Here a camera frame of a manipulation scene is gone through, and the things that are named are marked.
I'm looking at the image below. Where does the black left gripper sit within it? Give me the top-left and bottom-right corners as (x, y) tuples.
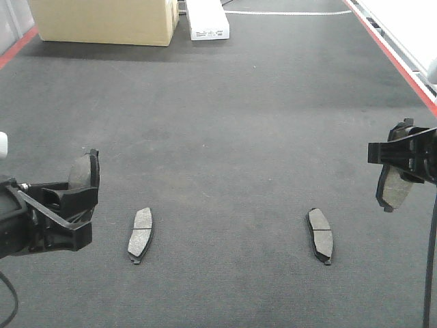
(1, 175), (98, 258)

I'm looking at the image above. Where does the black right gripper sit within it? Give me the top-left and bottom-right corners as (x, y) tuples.
(367, 127), (436, 185)

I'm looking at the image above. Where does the grey brake pad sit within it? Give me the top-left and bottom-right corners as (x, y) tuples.
(376, 118), (425, 213)
(307, 208), (334, 266)
(68, 148), (100, 189)
(127, 207), (154, 265)

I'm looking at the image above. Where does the white board with red edge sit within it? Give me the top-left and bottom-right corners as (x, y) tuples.
(344, 1), (436, 115)

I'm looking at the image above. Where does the brown cardboard box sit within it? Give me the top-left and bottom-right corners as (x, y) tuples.
(28, 0), (179, 46)

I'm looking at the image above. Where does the long white carton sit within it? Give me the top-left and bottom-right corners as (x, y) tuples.
(186, 0), (230, 41)

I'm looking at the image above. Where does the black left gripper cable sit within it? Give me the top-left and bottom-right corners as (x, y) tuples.
(0, 271), (20, 325)

